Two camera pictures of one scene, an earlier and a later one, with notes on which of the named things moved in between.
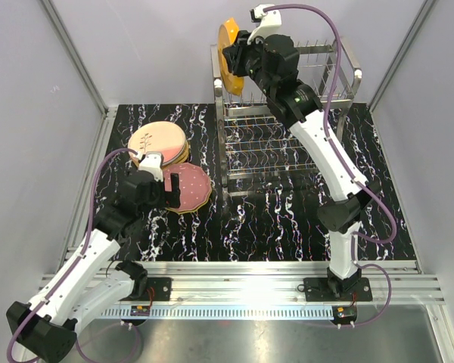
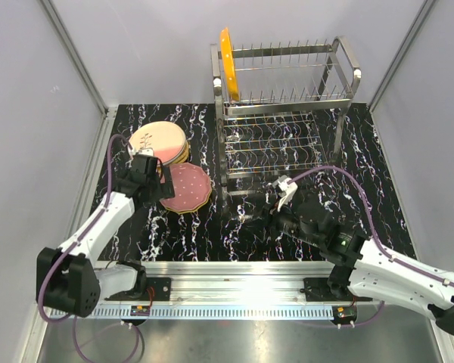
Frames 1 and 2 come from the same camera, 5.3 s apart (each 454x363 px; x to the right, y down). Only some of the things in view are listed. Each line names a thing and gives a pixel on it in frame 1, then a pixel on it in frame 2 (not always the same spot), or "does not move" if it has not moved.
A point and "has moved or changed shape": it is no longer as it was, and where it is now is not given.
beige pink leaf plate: x=163 y=137 does not move
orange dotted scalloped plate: x=227 y=35 has moved or changed shape
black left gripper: x=170 y=198 to x=164 y=190
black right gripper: x=236 y=52 to x=275 y=215
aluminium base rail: x=280 y=281 does not move
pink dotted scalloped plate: x=194 y=186 does not move
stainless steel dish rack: x=256 y=143 does not move
